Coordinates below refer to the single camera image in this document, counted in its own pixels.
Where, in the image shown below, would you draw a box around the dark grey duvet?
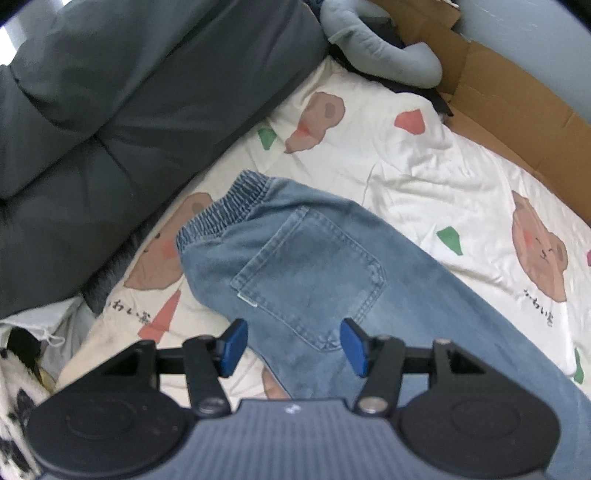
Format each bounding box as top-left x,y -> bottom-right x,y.
0,0 -> 330,320

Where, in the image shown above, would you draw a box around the folded cardboard sheet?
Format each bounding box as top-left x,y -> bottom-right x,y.
368,0 -> 591,232

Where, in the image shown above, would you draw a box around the light blue jeans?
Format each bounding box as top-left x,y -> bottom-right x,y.
175,169 -> 591,464

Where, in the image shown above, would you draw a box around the grey plastic-wrapped mattress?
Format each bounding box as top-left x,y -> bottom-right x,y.
456,0 -> 591,121

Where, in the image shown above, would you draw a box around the black and white cloth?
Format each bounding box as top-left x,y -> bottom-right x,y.
0,322 -> 57,480

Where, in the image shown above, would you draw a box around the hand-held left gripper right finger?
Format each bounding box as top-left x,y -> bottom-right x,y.
339,318 -> 502,416

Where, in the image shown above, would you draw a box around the grey neck pillow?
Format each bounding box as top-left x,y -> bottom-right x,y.
318,0 -> 443,90

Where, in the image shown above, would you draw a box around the cream bear print blanket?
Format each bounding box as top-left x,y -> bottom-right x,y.
54,54 -> 591,403

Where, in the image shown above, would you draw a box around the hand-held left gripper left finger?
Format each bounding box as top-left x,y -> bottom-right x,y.
95,318 -> 250,418

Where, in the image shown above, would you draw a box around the white cloth with string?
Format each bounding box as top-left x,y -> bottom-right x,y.
0,296 -> 89,371

